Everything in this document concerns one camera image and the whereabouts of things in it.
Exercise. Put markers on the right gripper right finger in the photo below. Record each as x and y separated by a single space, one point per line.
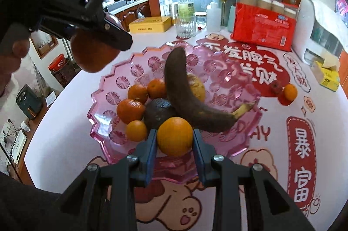
219 172

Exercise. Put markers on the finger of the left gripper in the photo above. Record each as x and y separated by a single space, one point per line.
115 35

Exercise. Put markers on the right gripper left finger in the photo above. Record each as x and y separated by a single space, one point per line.
133 171

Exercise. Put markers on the large red apple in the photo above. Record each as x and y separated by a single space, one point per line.
90 50

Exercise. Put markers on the small orange mandarin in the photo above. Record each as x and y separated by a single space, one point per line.
175 137

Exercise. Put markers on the small red wrinkled fruit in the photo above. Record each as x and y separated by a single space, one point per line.
136 131

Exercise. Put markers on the orange kumquat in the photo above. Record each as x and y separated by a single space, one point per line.
157 89
138 93

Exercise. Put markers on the large orange mandarin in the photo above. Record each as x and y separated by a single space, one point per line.
129 110

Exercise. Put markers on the person's left hand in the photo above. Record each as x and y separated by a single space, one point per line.
14 47

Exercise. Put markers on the yellow flat box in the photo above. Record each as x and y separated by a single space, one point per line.
150 25

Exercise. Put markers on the overripe brown banana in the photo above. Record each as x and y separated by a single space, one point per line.
190 108

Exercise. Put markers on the red plastic bucket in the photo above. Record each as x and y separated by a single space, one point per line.
57 63

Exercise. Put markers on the clear drinking glass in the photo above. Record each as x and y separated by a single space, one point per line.
185 26

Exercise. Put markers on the dark avocado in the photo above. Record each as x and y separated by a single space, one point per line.
158 111

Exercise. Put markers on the clear plastic bottle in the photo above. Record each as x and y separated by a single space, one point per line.
185 9

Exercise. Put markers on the small glass jar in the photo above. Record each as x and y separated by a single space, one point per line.
200 20

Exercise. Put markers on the yellow-brown round fruit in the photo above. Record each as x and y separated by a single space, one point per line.
196 86

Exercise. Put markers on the printed red white tablecloth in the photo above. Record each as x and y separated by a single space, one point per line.
302 143

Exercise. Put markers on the white squeeze bottle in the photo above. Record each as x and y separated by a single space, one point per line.
213 18

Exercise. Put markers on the dark air fryer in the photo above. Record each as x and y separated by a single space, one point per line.
29 103

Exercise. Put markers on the dark red small fruit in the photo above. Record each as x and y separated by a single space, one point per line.
276 87

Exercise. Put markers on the orange mandarin by apple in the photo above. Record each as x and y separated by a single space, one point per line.
290 92

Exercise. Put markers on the red paper cup package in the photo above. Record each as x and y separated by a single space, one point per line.
267 23

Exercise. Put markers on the yellow tissue box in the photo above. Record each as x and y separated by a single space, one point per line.
326 72

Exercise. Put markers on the white appliance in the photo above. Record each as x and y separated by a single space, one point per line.
320 35

